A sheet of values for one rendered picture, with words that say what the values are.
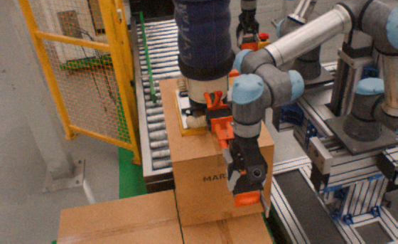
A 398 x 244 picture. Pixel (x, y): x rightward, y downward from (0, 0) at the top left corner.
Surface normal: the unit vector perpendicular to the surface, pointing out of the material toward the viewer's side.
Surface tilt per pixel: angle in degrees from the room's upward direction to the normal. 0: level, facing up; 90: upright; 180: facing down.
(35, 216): 0
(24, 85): 89
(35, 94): 90
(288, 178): 0
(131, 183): 0
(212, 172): 90
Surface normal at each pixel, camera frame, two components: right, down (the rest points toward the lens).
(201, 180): 0.18, 0.58
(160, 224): -0.07, -0.80
